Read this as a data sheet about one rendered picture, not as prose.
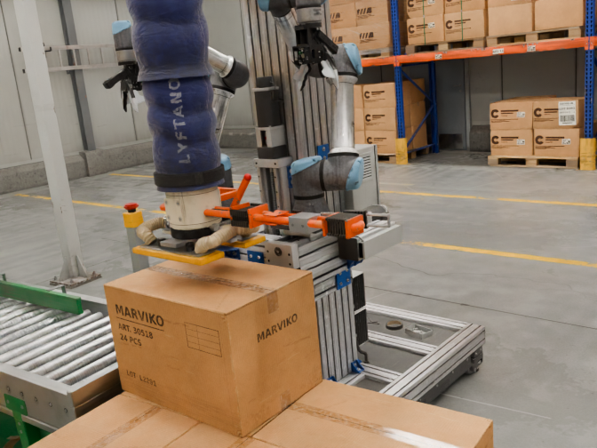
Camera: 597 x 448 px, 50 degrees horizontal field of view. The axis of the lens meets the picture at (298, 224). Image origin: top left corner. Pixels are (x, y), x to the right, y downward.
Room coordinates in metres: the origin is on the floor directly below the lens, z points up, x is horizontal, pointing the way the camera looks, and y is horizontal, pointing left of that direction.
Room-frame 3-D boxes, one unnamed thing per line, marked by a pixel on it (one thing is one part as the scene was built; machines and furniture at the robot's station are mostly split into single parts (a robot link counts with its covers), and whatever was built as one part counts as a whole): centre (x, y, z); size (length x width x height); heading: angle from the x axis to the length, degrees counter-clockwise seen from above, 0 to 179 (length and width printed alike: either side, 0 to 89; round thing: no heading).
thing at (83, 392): (2.26, 0.62, 0.58); 0.70 x 0.03 x 0.06; 144
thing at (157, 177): (2.05, 0.33, 1.30); 0.23 x 0.23 x 0.04
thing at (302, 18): (2.02, -0.10, 1.74); 0.08 x 0.08 x 0.05
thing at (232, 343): (2.04, 0.33, 0.74); 0.60 x 0.40 x 0.40; 50
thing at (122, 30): (2.64, 0.61, 1.78); 0.09 x 0.08 x 0.11; 125
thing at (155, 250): (1.97, 0.40, 1.08); 0.34 x 0.10 x 0.05; 49
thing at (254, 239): (2.12, 0.27, 1.08); 0.34 x 0.10 x 0.05; 49
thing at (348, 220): (1.65, -0.12, 1.18); 0.08 x 0.07 x 0.05; 49
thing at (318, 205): (2.35, -0.05, 1.09); 0.15 x 0.15 x 0.10
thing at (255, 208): (1.88, 0.14, 1.18); 0.10 x 0.08 x 0.06; 139
